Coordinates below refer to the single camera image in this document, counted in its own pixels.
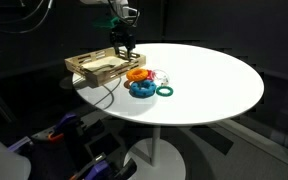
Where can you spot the white table pedestal base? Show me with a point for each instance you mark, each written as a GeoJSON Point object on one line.
{"type": "Point", "coordinates": [156, 159]}

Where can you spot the grey chair corner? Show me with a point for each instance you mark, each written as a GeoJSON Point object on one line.
{"type": "Point", "coordinates": [13, 166]}

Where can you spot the purple and black clamp tools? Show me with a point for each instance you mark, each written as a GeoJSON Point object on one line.
{"type": "Point", "coordinates": [79, 146]}

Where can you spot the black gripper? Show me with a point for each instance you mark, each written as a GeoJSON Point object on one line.
{"type": "Point", "coordinates": [120, 36]}

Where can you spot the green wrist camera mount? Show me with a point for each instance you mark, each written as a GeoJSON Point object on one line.
{"type": "Point", "coordinates": [106, 22]}

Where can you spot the wooden tray with slatted sides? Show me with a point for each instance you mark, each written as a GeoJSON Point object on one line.
{"type": "Point", "coordinates": [102, 66]}

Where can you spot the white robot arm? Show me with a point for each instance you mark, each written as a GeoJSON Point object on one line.
{"type": "Point", "coordinates": [121, 19]}

